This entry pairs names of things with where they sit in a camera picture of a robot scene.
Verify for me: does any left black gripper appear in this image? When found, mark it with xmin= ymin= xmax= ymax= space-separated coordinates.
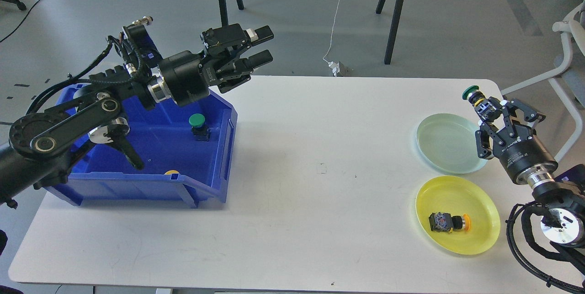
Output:
xmin=149 ymin=24 xmax=274 ymax=108

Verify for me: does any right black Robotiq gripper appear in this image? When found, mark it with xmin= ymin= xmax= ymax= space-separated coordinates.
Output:
xmin=475 ymin=99 xmax=558 ymax=186

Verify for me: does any green push button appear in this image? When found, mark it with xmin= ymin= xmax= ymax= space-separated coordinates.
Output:
xmin=188 ymin=113 xmax=211 ymax=142
xmin=462 ymin=85 xmax=503 ymax=123

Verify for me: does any yellow push button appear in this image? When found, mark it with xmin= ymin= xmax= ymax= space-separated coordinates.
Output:
xmin=429 ymin=211 xmax=472 ymax=232

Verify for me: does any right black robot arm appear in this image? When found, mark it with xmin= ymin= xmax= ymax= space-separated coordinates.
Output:
xmin=466 ymin=91 xmax=584 ymax=294

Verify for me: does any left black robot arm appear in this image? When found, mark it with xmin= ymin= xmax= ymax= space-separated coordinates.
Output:
xmin=1 ymin=16 xmax=274 ymax=209

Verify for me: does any light green plate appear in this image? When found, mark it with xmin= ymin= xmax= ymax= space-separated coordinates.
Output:
xmin=415 ymin=113 xmax=487 ymax=175

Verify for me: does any yellow plate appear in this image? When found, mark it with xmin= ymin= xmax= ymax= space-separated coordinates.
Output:
xmin=415 ymin=176 xmax=500 ymax=255

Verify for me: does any green push button in bin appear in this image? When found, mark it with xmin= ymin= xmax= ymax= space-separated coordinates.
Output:
xmin=188 ymin=113 xmax=211 ymax=142

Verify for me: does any white chair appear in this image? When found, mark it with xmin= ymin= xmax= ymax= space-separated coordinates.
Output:
xmin=501 ymin=2 xmax=585 ymax=161

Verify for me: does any blue plastic bin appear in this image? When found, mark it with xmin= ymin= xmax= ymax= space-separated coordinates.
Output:
xmin=47 ymin=92 xmax=238 ymax=208

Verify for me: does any right black tripod stand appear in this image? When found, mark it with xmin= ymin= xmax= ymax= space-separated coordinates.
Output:
xmin=375 ymin=0 xmax=404 ymax=65

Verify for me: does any white cable with plug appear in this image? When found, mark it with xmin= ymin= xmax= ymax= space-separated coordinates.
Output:
xmin=323 ymin=0 xmax=353 ymax=77

